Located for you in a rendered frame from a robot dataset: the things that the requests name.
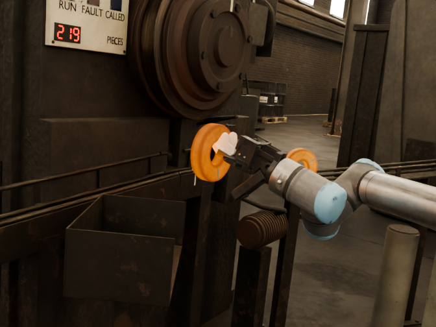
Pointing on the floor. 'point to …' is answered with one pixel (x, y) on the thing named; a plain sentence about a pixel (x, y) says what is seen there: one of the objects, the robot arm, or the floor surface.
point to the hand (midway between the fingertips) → (213, 145)
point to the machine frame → (93, 154)
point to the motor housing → (254, 265)
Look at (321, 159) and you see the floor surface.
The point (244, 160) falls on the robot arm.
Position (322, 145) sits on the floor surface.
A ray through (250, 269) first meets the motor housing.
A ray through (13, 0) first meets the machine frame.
